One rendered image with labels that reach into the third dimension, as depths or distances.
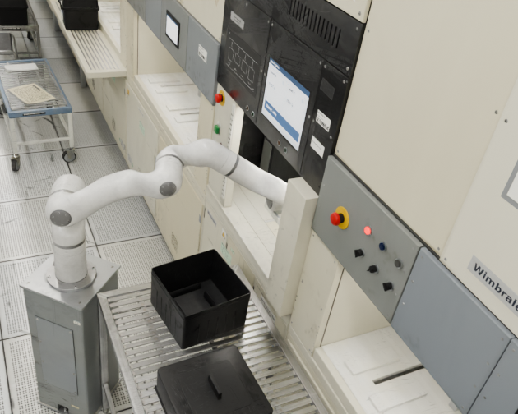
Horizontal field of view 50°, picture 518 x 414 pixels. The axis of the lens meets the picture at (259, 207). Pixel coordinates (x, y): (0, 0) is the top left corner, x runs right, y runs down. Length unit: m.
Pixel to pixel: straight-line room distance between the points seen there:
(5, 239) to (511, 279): 3.11
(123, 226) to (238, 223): 1.47
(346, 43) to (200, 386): 1.13
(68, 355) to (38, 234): 1.44
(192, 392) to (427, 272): 0.85
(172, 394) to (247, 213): 1.00
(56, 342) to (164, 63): 2.06
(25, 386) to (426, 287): 2.09
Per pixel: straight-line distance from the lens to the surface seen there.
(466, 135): 1.30
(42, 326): 2.47
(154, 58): 3.82
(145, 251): 3.63
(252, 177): 2.00
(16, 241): 3.77
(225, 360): 1.95
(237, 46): 2.24
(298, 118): 1.84
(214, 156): 1.94
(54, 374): 2.67
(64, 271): 2.29
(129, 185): 2.01
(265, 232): 2.46
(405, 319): 1.53
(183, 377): 1.89
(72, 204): 2.04
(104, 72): 3.97
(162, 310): 2.15
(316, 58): 1.73
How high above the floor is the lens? 2.37
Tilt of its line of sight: 35 degrees down
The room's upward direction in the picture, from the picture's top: 10 degrees clockwise
